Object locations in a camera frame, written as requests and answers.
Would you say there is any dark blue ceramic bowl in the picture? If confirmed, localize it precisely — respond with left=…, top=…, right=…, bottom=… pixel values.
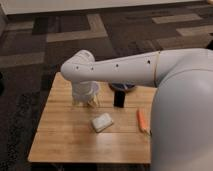
left=109, top=83, right=136, bottom=92

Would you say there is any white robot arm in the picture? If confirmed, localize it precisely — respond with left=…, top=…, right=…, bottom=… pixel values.
left=60, top=48, right=213, bottom=171

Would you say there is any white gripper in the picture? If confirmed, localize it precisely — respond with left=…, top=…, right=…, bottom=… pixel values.
left=72, top=81, right=100, bottom=107

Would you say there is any orange carrot toy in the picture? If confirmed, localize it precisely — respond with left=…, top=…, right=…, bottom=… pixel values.
left=136, top=109, right=150, bottom=135

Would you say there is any white plastic cup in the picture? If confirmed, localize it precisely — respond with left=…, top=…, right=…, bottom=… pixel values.
left=72, top=96, right=87, bottom=106

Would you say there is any white sponge block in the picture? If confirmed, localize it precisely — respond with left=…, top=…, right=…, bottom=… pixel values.
left=91, top=113, right=113, bottom=132

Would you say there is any black eraser block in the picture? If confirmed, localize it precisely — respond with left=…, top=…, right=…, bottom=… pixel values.
left=114, top=91, right=125, bottom=108

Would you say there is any wooden table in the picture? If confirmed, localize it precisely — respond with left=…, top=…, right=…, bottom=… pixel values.
left=28, top=74, right=155, bottom=164

